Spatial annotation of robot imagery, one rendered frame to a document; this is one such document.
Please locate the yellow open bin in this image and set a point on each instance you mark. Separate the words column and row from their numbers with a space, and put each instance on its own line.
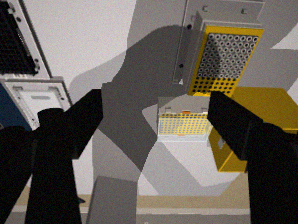
column 273, row 105

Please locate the blue open-top bin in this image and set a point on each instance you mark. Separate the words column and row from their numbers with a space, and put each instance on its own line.
column 9, row 113

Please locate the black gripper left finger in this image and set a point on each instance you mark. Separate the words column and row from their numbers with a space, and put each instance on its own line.
column 61, row 137

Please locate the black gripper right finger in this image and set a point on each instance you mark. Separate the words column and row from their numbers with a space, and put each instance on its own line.
column 271, row 161

